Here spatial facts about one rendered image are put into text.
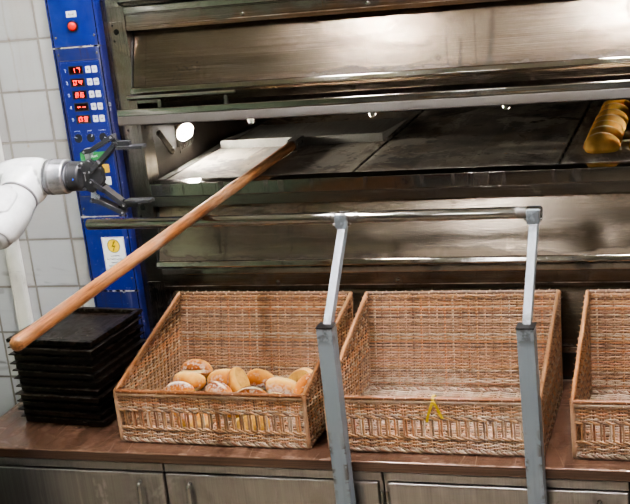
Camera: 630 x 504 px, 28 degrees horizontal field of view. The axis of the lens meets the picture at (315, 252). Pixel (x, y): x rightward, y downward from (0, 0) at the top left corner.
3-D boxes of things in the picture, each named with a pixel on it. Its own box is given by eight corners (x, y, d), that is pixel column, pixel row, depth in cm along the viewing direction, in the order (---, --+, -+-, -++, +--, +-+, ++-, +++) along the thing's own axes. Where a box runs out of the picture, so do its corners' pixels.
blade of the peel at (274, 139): (383, 141, 394) (382, 132, 393) (220, 149, 411) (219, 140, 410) (408, 118, 427) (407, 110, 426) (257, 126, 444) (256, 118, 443)
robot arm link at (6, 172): (65, 179, 323) (46, 214, 314) (12, 182, 328) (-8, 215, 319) (49, 147, 316) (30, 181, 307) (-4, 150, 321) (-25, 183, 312)
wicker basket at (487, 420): (372, 379, 364) (363, 289, 357) (568, 381, 347) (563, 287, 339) (324, 452, 320) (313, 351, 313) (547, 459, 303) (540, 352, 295)
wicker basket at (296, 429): (189, 375, 384) (177, 289, 377) (365, 379, 365) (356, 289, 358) (116, 443, 340) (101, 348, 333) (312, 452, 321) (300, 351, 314)
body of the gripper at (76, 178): (74, 156, 316) (107, 154, 313) (80, 189, 318) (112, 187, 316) (60, 163, 309) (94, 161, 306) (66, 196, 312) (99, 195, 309)
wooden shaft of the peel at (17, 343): (22, 353, 239) (19, 338, 238) (8, 353, 239) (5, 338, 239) (296, 150, 394) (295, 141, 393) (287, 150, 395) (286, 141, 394)
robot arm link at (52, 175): (62, 190, 321) (82, 189, 319) (44, 199, 313) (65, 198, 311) (56, 155, 319) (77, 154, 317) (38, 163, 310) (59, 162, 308)
